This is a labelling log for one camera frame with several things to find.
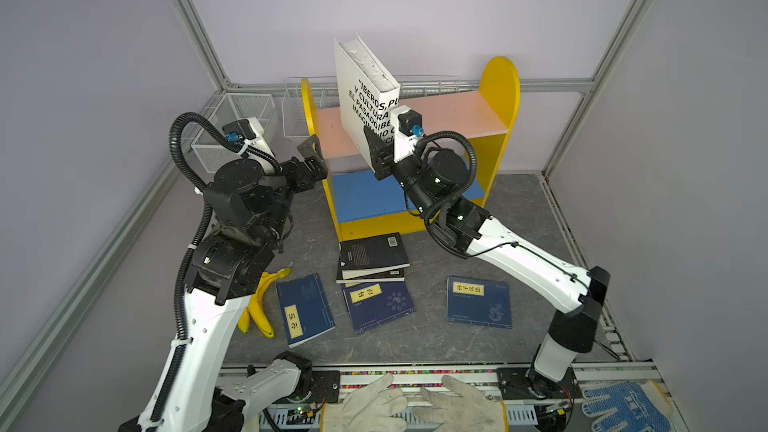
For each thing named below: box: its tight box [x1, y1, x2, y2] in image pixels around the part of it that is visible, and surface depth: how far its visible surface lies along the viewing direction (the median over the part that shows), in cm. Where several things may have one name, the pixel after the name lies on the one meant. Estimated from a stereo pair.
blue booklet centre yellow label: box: [342, 281, 417, 335], surface depth 88 cm
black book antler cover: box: [336, 266, 405, 284], surface depth 91 cm
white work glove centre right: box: [414, 375, 505, 432], surface depth 72 cm
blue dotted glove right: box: [581, 380, 673, 432], surface depth 72 cm
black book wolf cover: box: [340, 232, 411, 280], surface depth 95 cm
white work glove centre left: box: [322, 373, 408, 432], surface depth 72 cm
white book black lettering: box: [334, 33, 401, 169], surface depth 50 cm
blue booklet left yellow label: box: [276, 273, 336, 349], surface depth 86 cm
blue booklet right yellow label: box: [446, 276, 513, 329], surface depth 88 cm
